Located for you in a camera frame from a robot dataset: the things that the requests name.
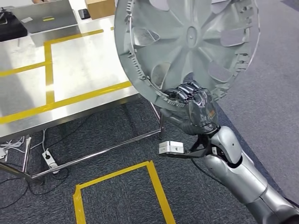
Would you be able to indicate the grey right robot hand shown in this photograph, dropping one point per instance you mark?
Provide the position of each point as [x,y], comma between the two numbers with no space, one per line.
[201,114]

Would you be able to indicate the grey plastic wheel hubcap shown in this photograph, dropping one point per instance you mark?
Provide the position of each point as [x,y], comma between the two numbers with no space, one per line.
[182,52]

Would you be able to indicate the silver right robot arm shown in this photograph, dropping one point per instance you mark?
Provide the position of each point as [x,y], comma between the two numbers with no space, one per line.
[242,176]

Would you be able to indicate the stainless steel workbench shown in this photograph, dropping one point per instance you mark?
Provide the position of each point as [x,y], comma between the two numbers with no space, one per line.
[88,68]

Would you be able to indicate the brown cardboard box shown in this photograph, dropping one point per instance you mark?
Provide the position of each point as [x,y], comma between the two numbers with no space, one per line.
[100,9]

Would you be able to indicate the black phone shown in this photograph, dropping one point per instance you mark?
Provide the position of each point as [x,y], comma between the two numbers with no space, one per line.
[84,14]

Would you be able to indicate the white power strip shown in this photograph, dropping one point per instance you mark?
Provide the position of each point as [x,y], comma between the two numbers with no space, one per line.
[49,160]

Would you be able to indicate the grey laptop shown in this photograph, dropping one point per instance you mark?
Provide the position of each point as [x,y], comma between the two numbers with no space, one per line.
[47,17]

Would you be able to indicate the black bag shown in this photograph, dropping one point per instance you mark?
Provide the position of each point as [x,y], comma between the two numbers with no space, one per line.
[11,28]

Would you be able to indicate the large yellow table tape frame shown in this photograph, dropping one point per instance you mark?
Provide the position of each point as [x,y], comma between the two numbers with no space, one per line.
[49,74]

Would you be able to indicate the small yellow table tape frame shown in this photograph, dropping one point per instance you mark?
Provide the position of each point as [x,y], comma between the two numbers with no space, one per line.
[23,112]

